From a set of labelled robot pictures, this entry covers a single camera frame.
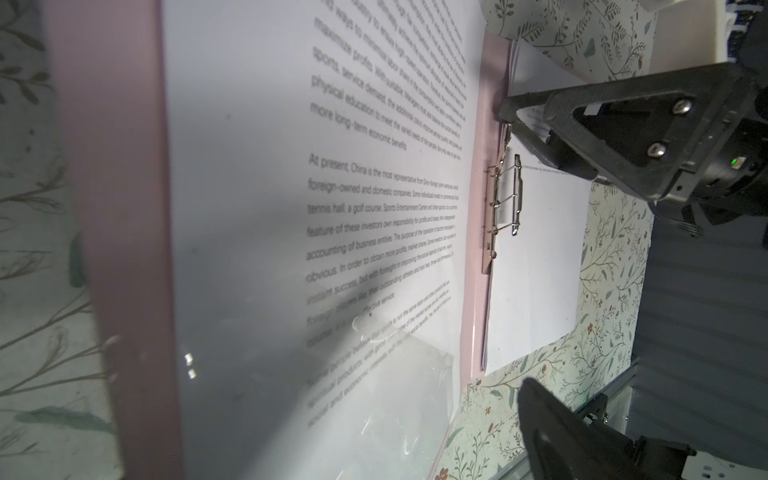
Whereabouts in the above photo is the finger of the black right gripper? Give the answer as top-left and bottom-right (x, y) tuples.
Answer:
(497, 89), (598, 181)

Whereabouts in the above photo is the metal folder clip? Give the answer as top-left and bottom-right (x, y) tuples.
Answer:
(482, 123), (523, 275)

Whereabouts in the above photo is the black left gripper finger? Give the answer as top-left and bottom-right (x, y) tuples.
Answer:
(517, 376), (661, 480)

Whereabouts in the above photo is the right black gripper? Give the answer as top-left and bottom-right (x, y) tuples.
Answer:
(544, 1), (767, 225)

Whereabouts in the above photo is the pink file folder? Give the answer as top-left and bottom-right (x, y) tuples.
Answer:
(42, 1), (487, 479)

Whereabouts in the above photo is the white printed paper sheet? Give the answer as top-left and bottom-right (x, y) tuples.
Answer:
(482, 38), (595, 376)

